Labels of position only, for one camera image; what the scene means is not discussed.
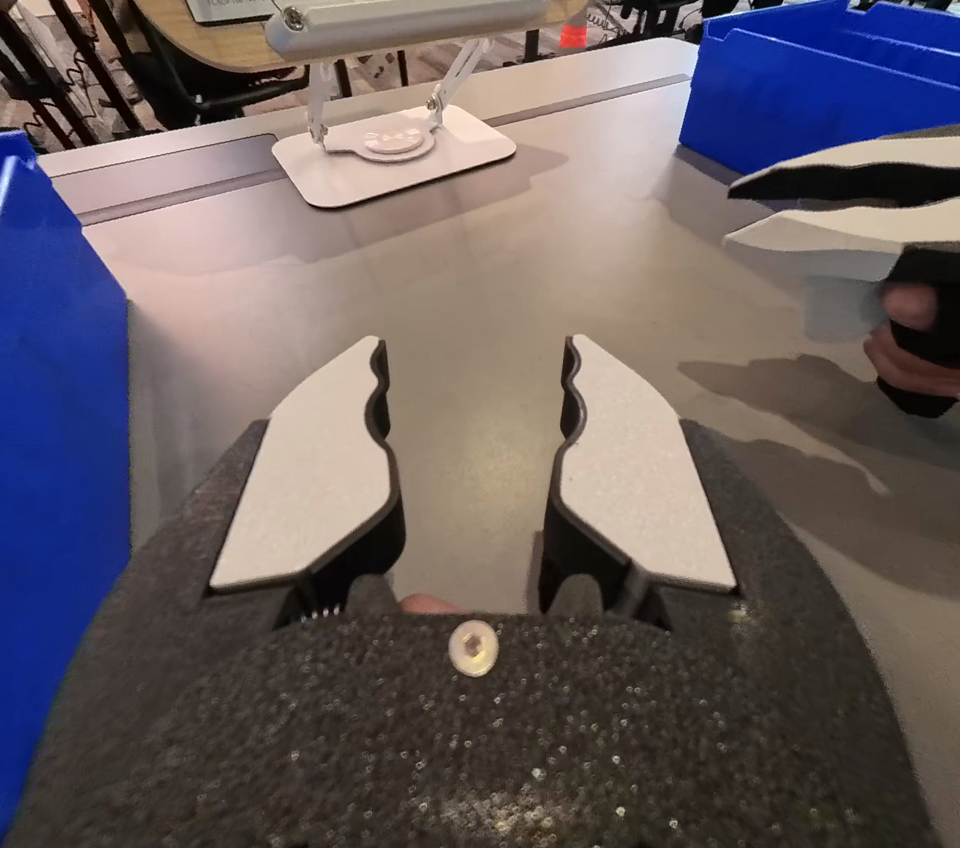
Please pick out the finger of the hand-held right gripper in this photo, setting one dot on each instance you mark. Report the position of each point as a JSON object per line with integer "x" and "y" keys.
{"x": 862, "y": 159}
{"x": 825, "y": 240}

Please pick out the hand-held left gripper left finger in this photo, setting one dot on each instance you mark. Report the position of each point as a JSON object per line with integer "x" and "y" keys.
{"x": 315, "y": 473}

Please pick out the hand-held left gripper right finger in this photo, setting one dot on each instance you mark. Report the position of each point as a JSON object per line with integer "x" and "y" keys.
{"x": 637, "y": 488}

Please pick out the blue plastic bin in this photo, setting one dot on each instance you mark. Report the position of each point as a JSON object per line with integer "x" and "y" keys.
{"x": 60, "y": 413}
{"x": 787, "y": 105}

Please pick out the person's right hand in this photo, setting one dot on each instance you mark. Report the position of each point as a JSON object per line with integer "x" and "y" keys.
{"x": 911, "y": 308}

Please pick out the orange traffic cone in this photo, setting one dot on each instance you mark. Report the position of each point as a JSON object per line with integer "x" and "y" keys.
{"x": 574, "y": 34}

